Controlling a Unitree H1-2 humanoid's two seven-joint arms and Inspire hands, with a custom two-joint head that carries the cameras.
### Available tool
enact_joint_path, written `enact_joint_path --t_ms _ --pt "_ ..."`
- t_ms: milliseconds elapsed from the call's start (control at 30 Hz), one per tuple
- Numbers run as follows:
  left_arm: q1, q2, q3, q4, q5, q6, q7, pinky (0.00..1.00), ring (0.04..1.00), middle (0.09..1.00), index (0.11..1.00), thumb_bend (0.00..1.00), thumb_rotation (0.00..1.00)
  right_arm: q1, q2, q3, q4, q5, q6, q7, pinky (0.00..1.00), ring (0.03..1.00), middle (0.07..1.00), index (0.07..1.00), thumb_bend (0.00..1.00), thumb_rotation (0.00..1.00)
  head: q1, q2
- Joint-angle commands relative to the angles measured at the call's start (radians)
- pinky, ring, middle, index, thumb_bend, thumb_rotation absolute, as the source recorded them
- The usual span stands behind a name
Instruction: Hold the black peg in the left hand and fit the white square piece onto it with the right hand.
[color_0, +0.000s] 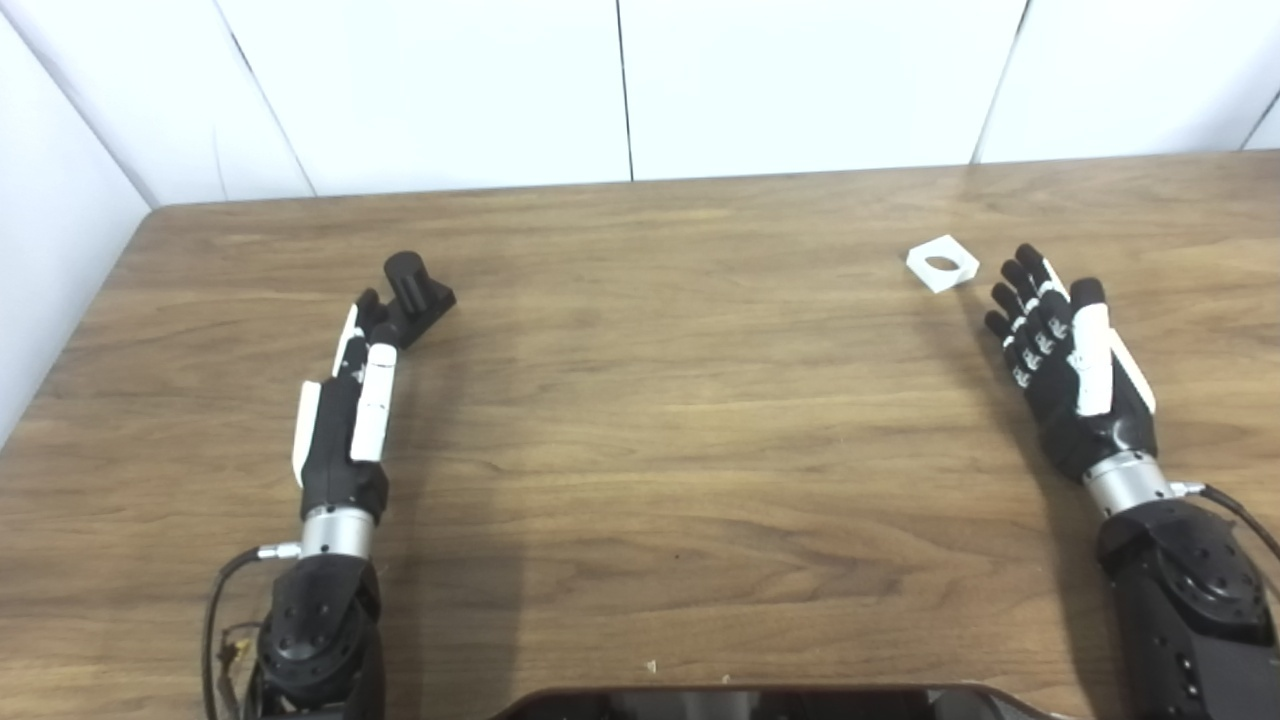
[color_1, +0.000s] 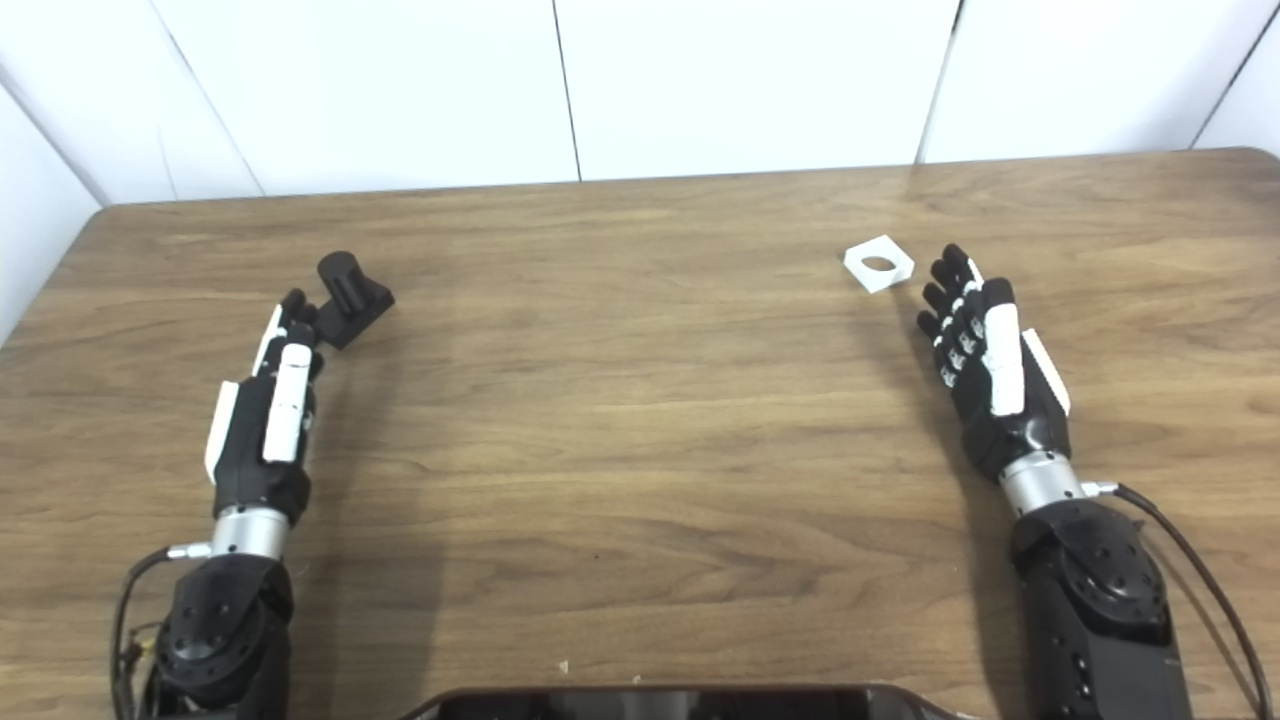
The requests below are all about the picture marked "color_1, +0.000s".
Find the white and black left hand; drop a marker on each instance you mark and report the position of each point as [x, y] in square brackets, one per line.
[285, 400]

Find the white and black right hand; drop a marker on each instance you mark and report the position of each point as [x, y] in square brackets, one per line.
[1003, 370]

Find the black peg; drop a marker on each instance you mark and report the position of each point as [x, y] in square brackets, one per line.
[352, 292]

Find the white square piece with hole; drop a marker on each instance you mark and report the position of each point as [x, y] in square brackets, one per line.
[893, 276]

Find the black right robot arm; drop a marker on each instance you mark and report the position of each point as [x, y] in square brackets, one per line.
[1095, 610]

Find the black robot chest edge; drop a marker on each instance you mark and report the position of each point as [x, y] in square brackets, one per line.
[680, 705]

